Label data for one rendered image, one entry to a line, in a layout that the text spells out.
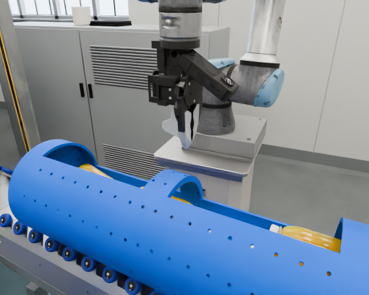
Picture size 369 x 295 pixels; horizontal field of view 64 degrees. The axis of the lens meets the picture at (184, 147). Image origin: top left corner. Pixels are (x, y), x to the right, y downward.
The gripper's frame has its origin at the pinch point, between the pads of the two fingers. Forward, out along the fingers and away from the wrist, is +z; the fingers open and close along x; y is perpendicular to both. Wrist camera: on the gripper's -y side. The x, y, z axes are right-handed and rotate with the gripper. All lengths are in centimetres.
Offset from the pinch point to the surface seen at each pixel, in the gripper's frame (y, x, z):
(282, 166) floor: 17, -253, 134
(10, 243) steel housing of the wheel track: 61, 11, 46
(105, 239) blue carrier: 14.6, 12.6, 22.0
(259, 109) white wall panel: 52, -268, 79
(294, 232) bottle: -22.2, -10.1, 21.9
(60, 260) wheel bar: 37, 10, 42
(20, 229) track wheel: 55, 10, 38
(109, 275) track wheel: 18.1, 9.6, 38.1
